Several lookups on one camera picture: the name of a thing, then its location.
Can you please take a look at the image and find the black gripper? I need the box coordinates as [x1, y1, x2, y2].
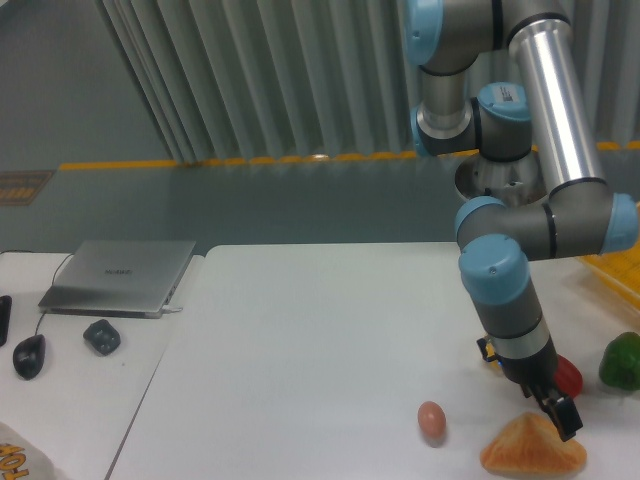
[477, 336, 583, 441]

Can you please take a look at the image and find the orange triangular bread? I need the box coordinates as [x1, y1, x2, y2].
[479, 413, 588, 476]

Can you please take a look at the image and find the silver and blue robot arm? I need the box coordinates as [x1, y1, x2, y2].
[404, 1, 639, 440]

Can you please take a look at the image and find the yellow plastic basket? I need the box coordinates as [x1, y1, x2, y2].
[577, 200, 640, 313]

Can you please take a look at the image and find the red bell pepper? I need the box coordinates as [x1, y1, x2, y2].
[554, 355, 584, 399]

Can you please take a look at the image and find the green bell pepper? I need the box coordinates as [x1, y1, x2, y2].
[599, 332, 639, 391]

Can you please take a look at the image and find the brown egg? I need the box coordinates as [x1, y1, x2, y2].
[417, 401, 446, 440]

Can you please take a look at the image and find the black power adapter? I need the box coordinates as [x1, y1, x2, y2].
[83, 319, 121, 356]

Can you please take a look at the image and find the silver closed laptop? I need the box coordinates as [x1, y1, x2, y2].
[39, 240, 196, 318]

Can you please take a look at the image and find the black computer mouse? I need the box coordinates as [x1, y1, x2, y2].
[12, 334, 46, 380]

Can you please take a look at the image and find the white printed bag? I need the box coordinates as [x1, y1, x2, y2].
[0, 423, 56, 480]

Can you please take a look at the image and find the black phone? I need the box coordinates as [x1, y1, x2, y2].
[0, 295, 12, 346]

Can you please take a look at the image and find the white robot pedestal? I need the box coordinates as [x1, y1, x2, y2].
[454, 151, 547, 207]

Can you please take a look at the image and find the white laptop cable plug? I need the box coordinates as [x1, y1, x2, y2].
[160, 304, 183, 315]

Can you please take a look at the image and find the black mouse cable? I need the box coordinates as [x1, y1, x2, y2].
[0, 249, 75, 338]

